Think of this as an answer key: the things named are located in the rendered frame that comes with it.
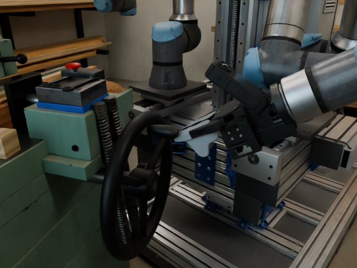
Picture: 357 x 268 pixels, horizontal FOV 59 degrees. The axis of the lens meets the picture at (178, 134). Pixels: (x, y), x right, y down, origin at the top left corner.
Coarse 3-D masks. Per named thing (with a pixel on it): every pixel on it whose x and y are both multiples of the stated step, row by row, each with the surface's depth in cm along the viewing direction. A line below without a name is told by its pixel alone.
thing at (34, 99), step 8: (16, 80) 62; (24, 80) 64; (32, 80) 66; (40, 80) 68; (8, 88) 60; (16, 88) 62; (24, 88) 64; (32, 88) 66; (8, 96) 61; (16, 96) 62; (24, 96) 64; (32, 96) 64; (8, 104) 62; (16, 104) 62; (24, 104) 64; (32, 104) 65; (16, 112) 63; (16, 120) 63; (24, 120) 65
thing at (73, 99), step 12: (72, 72) 63; (84, 72) 62; (96, 72) 63; (60, 84) 58; (72, 84) 58; (84, 84) 58; (96, 84) 58; (48, 96) 56; (60, 96) 55; (72, 96) 55; (84, 96) 55; (96, 96) 59; (48, 108) 57; (60, 108) 56; (72, 108) 55; (84, 108) 55
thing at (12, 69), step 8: (0, 40) 60; (8, 40) 62; (0, 48) 60; (8, 48) 62; (0, 56) 61; (8, 56) 62; (0, 64) 61; (8, 64) 63; (0, 72) 61; (8, 72) 63; (16, 72) 65
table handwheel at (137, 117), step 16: (144, 112) 58; (128, 128) 52; (144, 128) 56; (128, 144) 51; (160, 144) 67; (112, 160) 49; (160, 160) 73; (96, 176) 63; (112, 176) 48; (128, 176) 54; (144, 176) 59; (160, 176) 73; (112, 192) 48; (128, 192) 60; (144, 192) 59; (160, 192) 73; (112, 208) 48; (144, 208) 63; (160, 208) 71; (112, 224) 49; (144, 224) 64; (112, 240) 50; (144, 240) 64; (128, 256) 56
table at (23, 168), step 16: (128, 96) 89; (16, 128) 64; (32, 144) 58; (0, 160) 52; (16, 160) 53; (32, 160) 57; (48, 160) 58; (64, 160) 58; (80, 160) 58; (96, 160) 59; (0, 176) 50; (16, 176) 54; (32, 176) 57; (64, 176) 59; (80, 176) 57; (0, 192) 51
